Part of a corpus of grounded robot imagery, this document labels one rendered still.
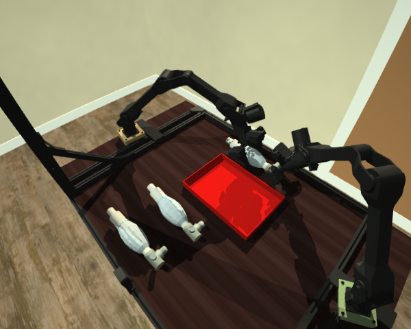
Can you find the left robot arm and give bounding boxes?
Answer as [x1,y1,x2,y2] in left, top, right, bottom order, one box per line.
[116,69,266,145]

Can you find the red tray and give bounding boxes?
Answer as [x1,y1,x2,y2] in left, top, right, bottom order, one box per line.
[183,154,285,240]

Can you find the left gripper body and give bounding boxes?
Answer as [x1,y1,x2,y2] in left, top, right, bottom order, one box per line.
[228,125,251,158]

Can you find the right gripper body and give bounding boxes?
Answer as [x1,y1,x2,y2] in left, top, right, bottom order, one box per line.
[266,146,300,185]

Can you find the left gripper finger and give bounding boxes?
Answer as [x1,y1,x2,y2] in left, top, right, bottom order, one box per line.
[254,141,262,154]
[237,152,250,167]

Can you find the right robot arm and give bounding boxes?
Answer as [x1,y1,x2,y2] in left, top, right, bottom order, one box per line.
[291,127,406,317]

